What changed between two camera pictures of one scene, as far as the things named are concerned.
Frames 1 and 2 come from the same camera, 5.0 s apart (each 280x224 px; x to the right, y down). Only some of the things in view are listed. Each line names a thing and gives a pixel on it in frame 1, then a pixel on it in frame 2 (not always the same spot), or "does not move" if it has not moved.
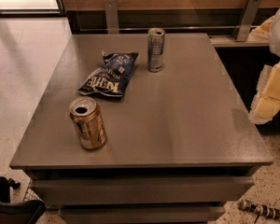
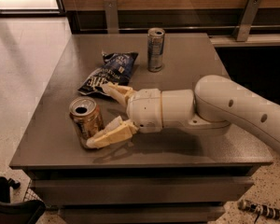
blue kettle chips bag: x=112 y=76 does not move
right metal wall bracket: x=253 y=5 does not move
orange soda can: x=90 y=123 does not move
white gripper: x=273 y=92 -> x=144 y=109
